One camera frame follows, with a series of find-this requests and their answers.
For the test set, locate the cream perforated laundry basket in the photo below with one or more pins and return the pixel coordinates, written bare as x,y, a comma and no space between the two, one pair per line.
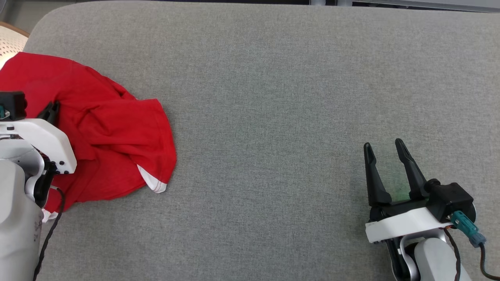
9,45

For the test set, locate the red garment striped collar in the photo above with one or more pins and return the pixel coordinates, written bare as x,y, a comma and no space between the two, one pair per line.
109,128

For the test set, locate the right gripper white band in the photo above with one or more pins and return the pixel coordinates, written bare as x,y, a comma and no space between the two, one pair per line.
406,224

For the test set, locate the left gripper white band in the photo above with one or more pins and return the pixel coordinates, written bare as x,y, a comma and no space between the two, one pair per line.
43,138

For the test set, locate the grey partition post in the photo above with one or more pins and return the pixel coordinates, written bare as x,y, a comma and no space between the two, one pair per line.
317,2

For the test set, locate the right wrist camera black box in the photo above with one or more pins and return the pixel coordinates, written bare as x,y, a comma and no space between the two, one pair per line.
451,199

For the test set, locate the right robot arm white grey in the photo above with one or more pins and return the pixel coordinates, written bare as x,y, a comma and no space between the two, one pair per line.
433,261

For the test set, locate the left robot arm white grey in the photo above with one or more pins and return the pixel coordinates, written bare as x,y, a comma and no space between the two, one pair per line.
15,234

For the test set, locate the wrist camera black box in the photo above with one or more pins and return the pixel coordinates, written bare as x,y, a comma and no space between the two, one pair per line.
13,105
451,199

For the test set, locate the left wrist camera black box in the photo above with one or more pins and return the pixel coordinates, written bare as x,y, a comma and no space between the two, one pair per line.
13,105

